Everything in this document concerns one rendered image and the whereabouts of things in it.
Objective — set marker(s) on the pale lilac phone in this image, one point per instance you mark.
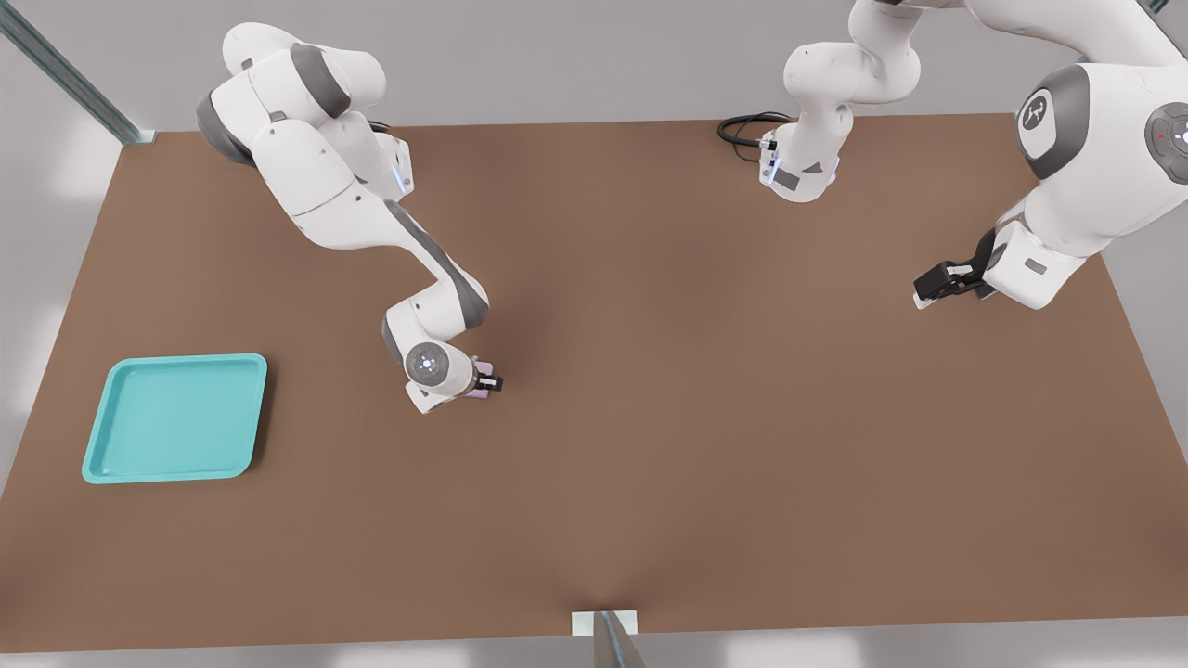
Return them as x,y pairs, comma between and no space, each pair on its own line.
477,394

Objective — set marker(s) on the pale blue-green tray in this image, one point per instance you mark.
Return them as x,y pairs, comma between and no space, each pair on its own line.
174,417

